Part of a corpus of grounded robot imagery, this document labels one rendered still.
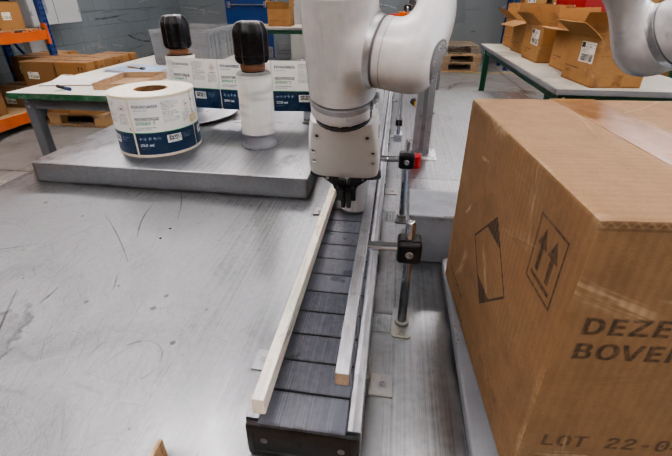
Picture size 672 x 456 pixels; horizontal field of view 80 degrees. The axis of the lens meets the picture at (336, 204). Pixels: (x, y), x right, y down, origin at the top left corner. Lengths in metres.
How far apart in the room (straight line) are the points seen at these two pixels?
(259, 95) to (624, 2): 0.73
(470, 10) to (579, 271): 8.54
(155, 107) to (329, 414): 0.80
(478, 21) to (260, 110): 7.95
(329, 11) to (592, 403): 0.40
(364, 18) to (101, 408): 0.50
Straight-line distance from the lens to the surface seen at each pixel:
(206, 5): 9.48
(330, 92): 0.47
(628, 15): 0.89
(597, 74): 2.63
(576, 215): 0.29
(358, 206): 0.71
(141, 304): 0.67
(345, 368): 0.35
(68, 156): 1.18
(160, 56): 3.11
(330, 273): 0.58
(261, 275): 0.67
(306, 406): 0.43
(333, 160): 0.56
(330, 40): 0.44
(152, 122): 1.05
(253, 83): 1.01
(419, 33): 0.43
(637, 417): 0.41
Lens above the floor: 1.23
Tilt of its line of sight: 28 degrees down
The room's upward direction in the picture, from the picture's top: straight up
